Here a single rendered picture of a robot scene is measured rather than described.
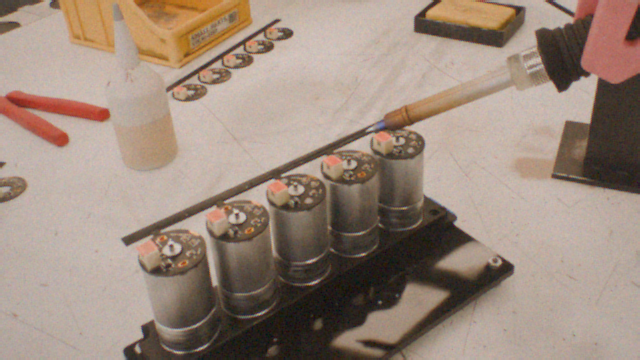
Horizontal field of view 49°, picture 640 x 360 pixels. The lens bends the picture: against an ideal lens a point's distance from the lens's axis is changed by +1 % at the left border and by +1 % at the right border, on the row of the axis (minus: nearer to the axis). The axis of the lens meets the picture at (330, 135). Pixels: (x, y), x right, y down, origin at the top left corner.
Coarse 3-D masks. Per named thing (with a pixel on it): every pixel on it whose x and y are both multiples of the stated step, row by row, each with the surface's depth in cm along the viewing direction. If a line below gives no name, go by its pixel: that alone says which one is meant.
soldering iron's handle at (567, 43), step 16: (592, 16) 24; (544, 32) 25; (560, 32) 24; (576, 32) 24; (544, 48) 24; (560, 48) 24; (576, 48) 24; (544, 64) 25; (560, 64) 24; (576, 64) 24; (560, 80) 24; (576, 80) 25
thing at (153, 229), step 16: (368, 128) 32; (336, 144) 31; (304, 160) 30; (272, 176) 30; (224, 192) 29; (240, 192) 29; (192, 208) 28; (208, 208) 28; (160, 224) 27; (128, 240) 26
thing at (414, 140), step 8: (392, 136) 32; (400, 136) 32; (408, 136) 32; (416, 136) 32; (408, 144) 31; (416, 144) 31; (424, 144) 31; (376, 152) 31; (392, 152) 31; (400, 152) 31; (408, 152) 31; (416, 152) 31
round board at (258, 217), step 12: (228, 204) 28; (240, 204) 28; (252, 204) 28; (228, 216) 27; (252, 216) 27; (264, 216) 27; (240, 228) 27; (264, 228) 27; (228, 240) 26; (240, 240) 26
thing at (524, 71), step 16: (528, 48) 25; (512, 64) 25; (528, 64) 25; (480, 80) 26; (496, 80) 26; (512, 80) 25; (528, 80) 25; (544, 80) 25; (432, 96) 27; (448, 96) 26; (464, 96) 26; (480, 96) 26; (400, 112) 27; (416, 112) 27; (432, 112) 27; (400, 128) 27
